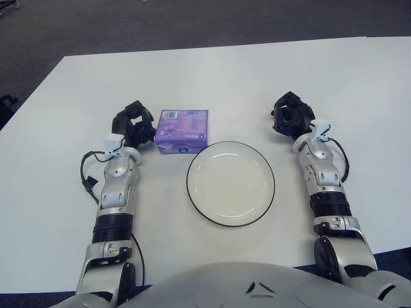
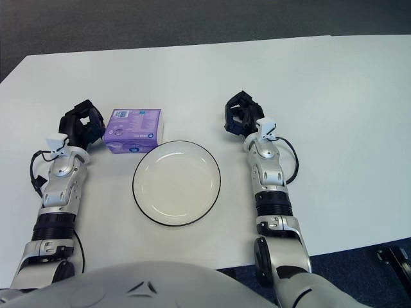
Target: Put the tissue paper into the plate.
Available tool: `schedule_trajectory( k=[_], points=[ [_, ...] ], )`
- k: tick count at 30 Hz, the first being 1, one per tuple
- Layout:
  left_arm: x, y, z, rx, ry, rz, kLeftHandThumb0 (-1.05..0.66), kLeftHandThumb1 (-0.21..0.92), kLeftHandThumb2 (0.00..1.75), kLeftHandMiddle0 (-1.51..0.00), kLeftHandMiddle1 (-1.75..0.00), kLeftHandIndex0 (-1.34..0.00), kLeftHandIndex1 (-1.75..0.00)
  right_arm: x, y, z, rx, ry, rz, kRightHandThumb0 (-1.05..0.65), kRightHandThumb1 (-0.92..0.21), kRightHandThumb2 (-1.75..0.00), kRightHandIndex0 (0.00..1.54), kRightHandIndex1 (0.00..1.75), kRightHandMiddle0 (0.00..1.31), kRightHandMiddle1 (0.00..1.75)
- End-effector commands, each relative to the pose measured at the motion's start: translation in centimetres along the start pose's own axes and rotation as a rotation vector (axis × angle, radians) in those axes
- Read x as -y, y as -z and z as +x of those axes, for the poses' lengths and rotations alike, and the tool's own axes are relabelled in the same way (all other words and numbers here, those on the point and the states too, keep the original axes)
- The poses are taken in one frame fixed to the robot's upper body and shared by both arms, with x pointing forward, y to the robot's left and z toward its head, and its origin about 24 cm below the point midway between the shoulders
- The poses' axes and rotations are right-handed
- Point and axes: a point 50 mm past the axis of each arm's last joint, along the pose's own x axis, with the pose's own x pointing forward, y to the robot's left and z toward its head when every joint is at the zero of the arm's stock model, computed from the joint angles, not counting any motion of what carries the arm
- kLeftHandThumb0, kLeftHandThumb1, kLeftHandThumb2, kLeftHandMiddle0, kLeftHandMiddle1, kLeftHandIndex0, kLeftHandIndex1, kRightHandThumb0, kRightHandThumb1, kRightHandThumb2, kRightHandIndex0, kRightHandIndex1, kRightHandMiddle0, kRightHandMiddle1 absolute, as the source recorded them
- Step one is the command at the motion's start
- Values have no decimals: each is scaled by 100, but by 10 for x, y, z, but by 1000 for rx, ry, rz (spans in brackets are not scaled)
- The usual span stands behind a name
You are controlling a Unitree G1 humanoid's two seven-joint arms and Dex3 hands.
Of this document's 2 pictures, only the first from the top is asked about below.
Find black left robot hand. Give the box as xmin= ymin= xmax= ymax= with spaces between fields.
xmin=111 ymin=100 xmax=157 ymax=149

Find black chair base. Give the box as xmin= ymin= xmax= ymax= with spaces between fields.
xmin=0 ymin=94 xmax=17 ymax=113

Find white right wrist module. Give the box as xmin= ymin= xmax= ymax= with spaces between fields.
xmin=310 ymin=118 xmax=331 ymax=142

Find grey robot torso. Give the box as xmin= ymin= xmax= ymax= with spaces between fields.
xmin=125 ymin=261 xmax=383 ymax=308

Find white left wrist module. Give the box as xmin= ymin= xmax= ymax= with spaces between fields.
xmin=103 ymin=134 xmax=126 ymax=160

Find purple tissue paper pack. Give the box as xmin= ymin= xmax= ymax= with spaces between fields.
xmin=153 ymin=109 xmax=210 ymax=154

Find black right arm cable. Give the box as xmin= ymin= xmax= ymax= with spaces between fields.
xmin=327 ymin=136 xmax=351 ymax=185

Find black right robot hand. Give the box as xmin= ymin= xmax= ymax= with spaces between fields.
xmin=268 ymin=91 xmax=317 ymax=141

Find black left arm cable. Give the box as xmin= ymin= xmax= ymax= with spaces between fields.
xmin=80 ymin=150 xmax=146 ymax=287

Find white plate with black rim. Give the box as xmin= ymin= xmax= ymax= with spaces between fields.
xmin=186 ymin=141 xmax=276 ymax=228

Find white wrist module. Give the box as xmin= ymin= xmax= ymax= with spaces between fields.
xmin=103 ymin=134 xmax=126 ymax=160
xmin=310 ymin=118 xmax=331 ymax=142

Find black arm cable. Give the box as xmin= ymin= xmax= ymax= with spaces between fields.
xmin=327 ymin=136 xmax=351 ymax=185
xmin=80 ymin=150 xmax=146 ymax=287

